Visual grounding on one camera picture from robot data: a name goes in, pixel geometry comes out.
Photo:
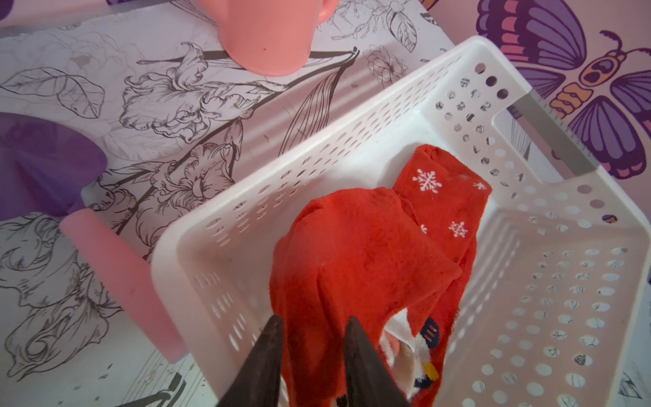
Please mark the white plastic basket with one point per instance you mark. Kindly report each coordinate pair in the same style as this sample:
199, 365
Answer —
489, 261

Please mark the red snowflake santa sock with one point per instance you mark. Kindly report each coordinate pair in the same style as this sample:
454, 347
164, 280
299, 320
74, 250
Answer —
448, 200

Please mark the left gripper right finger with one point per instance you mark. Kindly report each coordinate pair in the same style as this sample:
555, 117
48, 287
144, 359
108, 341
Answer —
368, 381

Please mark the red penguin sock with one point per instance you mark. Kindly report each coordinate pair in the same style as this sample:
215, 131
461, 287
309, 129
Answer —
415, 340

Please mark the purple pink garden trowel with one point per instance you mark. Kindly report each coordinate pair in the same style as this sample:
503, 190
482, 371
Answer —
44, 168

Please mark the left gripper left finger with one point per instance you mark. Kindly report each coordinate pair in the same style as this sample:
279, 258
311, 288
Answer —
258, 383

